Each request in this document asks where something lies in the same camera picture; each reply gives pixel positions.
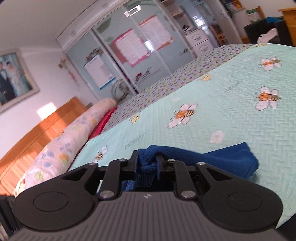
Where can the framed wedding photo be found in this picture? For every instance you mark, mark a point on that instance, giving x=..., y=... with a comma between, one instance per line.
x=17, y=83

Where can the white door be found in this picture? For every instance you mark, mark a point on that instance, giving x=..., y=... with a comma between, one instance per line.
x=229, y=29

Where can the mint bee-print quilt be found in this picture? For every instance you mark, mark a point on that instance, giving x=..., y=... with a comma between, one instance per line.
x=249, y=99

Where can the rolled floral duvet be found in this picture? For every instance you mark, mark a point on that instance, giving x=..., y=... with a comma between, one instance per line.
x=58, y=155

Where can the red pillow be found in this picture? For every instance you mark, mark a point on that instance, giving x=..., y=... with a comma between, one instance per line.
x=99, y=128

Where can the white clothes on chair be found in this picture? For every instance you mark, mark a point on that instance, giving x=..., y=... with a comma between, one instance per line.
x=265, y=38

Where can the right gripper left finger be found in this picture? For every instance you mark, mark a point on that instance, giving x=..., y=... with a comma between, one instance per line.
x=114, y=174

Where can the blue knit sweater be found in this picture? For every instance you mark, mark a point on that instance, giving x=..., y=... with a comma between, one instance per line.
x=237, y=160

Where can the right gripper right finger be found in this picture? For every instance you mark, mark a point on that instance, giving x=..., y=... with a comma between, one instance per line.
x=174, y=176

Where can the black sofa chair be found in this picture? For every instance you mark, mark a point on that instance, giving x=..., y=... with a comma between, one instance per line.
x=260, y=28

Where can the sliding glass wardrobe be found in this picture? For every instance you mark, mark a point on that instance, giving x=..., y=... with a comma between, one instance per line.
x=137, y=41

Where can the wooden desk with drawers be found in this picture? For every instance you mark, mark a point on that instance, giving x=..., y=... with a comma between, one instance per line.
x=290, y=19

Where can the white electric fan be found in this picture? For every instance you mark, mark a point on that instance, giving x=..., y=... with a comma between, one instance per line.
x=120, y=90

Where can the white drawer cabinet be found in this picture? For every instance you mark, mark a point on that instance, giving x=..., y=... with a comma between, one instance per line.
x=199, y=42

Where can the green white box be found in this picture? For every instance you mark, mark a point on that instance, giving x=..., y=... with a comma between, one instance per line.
x=253, y=15

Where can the wooden headboard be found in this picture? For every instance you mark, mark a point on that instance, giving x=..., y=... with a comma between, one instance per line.
x=18, y=159

